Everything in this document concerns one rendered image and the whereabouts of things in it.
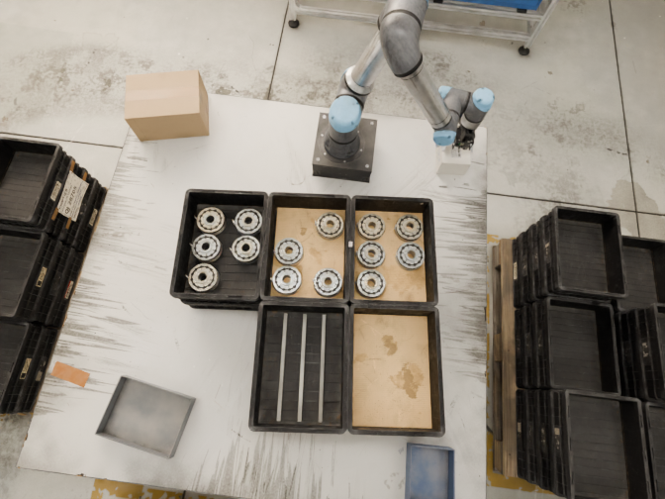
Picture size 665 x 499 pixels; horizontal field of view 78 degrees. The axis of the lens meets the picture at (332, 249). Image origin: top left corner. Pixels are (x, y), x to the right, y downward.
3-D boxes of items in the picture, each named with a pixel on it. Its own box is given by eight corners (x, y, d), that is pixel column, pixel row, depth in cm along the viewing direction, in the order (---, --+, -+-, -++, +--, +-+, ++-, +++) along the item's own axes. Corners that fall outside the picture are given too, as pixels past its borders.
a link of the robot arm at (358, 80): (329, 108, 161) (391, 4, 110) (338, 78, 165) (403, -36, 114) (356, 121, 164) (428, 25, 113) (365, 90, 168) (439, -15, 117)
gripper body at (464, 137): (450, 149, 166) (460, 133, 155) (450, 132, 169) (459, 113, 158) (469, 151, 166) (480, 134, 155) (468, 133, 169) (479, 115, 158)
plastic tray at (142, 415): (101, 433, 142) (94, 434, 138) (127, 375, 149) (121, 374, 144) (173, 456, 140) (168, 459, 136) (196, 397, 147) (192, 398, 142)
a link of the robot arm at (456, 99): (435, 105, 142) (467, 112, 142) (441, 79, 146) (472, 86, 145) (430, 118, 150) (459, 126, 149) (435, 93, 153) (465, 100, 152)
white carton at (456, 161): (435, 134, 185) (440, 122, 177) (461, 136, 185) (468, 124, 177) (435, 173, 179) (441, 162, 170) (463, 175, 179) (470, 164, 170)
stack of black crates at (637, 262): (582, 248, 229) (610, 233, 208) (635, 254, 229) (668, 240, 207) (588, 318, 217) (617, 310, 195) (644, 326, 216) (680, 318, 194)
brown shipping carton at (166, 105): (208, 94, 189) (198, 69, 174) (209, 136, 182) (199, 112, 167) (142, 100, 187) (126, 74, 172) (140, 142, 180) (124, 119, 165)
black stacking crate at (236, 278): (195, 202, 159) (186, 189, 148) (271, 205, 160) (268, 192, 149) (180, 303, 146) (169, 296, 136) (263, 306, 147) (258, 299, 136)
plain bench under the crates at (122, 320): (189, 162, 256) (143, 84, 190) (443, 194, 254) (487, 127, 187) (114, 442, 204) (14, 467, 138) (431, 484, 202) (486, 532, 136)
